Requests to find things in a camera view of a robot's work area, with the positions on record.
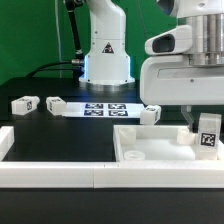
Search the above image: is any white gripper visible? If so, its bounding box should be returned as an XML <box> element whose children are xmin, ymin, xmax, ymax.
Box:
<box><xmin>140</xmin><ymin>55</ymin><xmax>224</xmax><ymax>132</ymax></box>

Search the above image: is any white square table top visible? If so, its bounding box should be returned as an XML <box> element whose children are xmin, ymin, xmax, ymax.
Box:
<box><xmin>113</xmin><ymin>125</ymin><xmax>224</xmax><ymax>162</ymax></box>

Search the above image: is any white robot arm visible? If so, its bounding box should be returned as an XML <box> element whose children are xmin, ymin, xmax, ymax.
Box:
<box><xmin>64</xmin><ymin>0</ymin><xmax>224</xmax><ymax>116</ymax></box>

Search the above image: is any white sheet with markers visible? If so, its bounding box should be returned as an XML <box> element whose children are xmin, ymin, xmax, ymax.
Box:
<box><xmin>64</xmin><ymin>102</ymin><xmax>144</xmax><ymax>118</ymax></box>

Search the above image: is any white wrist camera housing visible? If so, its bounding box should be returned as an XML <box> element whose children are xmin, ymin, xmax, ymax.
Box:
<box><xmin>145</xmin><ymin>25</ymin><xmax>193</xmax><ymax>56</ymax></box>

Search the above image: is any black cable bundle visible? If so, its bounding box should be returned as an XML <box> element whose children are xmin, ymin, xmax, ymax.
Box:
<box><xmin>26</xmin><ymin>0</ymin><xmax>85</xmax><ymax>78</ymax></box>

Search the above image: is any white U-shaped fence wall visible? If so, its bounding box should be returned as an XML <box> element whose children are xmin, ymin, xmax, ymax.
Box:
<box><xmin>0</xmin><ymin>126</ymin><xmax>224</xmax><ymax>188</ymax></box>

